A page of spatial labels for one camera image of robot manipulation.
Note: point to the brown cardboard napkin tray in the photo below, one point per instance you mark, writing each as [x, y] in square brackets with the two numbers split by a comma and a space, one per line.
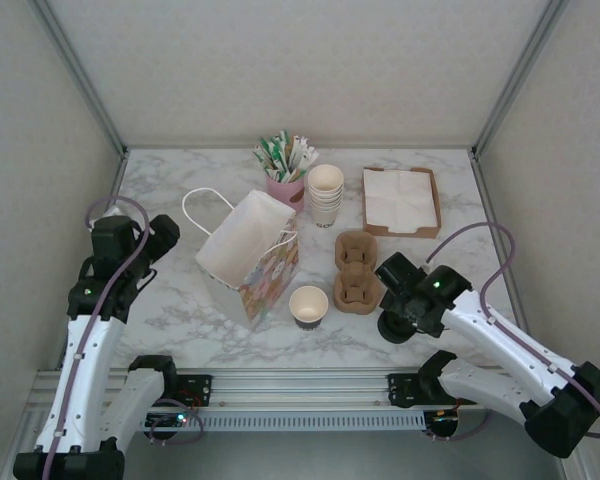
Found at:
[405, 233]

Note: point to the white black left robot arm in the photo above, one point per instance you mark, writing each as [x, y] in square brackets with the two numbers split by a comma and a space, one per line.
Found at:
[87, 360]

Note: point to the aluminium mounting rail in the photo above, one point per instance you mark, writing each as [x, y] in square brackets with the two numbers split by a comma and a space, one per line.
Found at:
[300, 387]

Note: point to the printed paper gift bag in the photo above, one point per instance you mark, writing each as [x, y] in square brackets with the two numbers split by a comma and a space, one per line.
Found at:
[260, 290]

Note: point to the aluminium table edge rail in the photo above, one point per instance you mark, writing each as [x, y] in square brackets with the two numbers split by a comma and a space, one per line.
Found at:
[120, 175]
[488, 200]

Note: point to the aluminium frame post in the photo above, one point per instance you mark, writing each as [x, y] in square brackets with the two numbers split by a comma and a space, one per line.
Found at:
[80, 80]
[520, 75]

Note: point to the black plastic cup lid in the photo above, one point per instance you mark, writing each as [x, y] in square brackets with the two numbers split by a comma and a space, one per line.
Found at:
[397, 334]

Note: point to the white paper cup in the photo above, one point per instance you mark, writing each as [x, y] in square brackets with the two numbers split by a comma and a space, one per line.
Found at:
[326, 197]
[307, 305]
[326, 224]
[326, 212]
[326, 202]
[325, 177]
[326, 207]

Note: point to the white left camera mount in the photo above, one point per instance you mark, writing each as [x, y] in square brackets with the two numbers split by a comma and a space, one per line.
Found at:
[112, 213]

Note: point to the green white sugar stick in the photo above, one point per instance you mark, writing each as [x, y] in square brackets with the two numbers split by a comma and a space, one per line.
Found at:
[281, 145]
[262, 155]

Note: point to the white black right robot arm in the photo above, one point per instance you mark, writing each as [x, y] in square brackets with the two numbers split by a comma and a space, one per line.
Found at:
[505, 345]

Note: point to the small electronics board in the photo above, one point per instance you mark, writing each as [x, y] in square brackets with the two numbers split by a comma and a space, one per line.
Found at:
[167, 420]
[445, 417]

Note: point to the pink paper cup holder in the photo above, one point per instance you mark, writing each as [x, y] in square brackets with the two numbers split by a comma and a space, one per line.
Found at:
[285, 195]

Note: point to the brown sugar stick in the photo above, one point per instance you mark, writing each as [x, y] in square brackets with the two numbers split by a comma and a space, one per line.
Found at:
[295, 150]

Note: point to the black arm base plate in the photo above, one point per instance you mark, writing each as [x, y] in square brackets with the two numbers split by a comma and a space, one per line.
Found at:
[402, 390]
[200, 385]

